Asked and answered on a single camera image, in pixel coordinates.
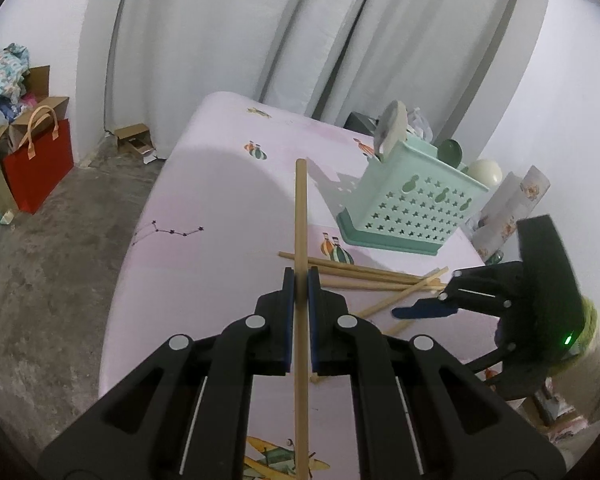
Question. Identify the grey white curtain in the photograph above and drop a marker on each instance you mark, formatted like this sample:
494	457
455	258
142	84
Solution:
280	35

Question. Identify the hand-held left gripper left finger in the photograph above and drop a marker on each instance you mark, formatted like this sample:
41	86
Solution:
289	310

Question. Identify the pink printed tablecloth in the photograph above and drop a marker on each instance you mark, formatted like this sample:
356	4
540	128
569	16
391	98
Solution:
220	210

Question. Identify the rolled floral mat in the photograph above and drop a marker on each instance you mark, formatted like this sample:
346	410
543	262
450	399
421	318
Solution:
512	210

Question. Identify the bunch of bamboo chopsticks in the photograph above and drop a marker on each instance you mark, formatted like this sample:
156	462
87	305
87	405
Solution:
370	274

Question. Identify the metal spoon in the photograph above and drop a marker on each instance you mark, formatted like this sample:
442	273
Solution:
450	152

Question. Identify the mint green utensil holder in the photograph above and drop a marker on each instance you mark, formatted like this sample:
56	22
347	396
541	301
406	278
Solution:
410	205

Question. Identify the green bottle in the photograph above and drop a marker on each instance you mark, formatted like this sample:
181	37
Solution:
495	258

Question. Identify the small open cardboard box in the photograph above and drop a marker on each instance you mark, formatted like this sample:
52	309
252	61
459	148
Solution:
135	140

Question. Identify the single bamboo chopstick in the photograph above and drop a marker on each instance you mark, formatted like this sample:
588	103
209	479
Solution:
300	220

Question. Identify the white plastic bag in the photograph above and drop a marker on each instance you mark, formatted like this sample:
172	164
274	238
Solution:
421	122

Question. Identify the large cardboard box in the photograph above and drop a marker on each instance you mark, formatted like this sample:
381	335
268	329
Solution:
37	87

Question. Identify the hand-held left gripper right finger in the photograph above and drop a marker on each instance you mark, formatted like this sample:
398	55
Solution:
313	310

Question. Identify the cream plastic soup spoon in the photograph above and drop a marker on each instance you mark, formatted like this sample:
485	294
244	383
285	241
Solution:
485	171

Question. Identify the floral clothes pile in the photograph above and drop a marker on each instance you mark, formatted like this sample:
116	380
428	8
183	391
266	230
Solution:
0	77

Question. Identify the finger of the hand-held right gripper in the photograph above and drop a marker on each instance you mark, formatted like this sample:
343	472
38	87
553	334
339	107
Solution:
504	355
420	309

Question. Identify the person's right forearm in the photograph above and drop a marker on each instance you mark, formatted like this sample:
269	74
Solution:
590	375

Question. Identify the white plastic rice paddle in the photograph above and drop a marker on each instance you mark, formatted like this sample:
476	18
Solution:
392	125

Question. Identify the red gift bag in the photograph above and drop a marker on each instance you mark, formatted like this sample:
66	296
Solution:
37	170

